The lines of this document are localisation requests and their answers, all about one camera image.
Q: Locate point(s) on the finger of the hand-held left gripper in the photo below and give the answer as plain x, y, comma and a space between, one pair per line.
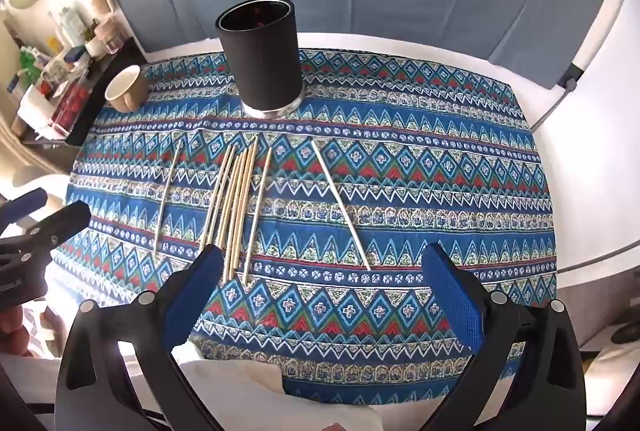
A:
25, 207
65, 221

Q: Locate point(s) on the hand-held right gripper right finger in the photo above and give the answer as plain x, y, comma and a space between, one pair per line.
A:
452, 296

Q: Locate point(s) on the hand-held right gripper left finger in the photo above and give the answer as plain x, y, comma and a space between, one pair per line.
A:
195, 291

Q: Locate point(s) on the bunch of wooden chopsticks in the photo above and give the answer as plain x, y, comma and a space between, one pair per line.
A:
237, 211

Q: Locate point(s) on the single thin tapered chopstick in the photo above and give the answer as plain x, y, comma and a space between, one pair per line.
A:
169, 193

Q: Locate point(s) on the single pale white chopstick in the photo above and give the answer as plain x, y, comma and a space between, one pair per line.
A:
341, 206

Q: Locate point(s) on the black cylindrical utensil holder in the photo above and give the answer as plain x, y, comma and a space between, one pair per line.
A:
265, 61

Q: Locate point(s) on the person's left hand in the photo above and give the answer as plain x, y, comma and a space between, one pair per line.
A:
12, 331

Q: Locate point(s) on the white tissue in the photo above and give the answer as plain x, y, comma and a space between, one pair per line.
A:
240, 381

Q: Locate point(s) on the white container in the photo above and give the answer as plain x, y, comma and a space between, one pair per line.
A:
35, 106

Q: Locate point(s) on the clear box of red items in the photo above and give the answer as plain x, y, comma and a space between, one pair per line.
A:
72, 103

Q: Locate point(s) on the blue patterned tablecloth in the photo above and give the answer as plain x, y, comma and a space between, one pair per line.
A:
400, 191

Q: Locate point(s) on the beige cup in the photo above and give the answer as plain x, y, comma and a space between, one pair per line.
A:
132, 96

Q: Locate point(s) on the green packet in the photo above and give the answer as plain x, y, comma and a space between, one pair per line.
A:
30, 63

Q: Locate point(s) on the black side shelf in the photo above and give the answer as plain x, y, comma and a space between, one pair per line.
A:
107, 61

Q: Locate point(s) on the white green bottle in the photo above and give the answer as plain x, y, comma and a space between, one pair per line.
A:
72, 23

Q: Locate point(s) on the pink jar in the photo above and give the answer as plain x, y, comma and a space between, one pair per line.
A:
114, 36

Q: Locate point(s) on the black clip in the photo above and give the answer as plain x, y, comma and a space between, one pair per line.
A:
570, 76

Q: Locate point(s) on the white board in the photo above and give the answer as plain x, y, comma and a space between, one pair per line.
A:
615, 86

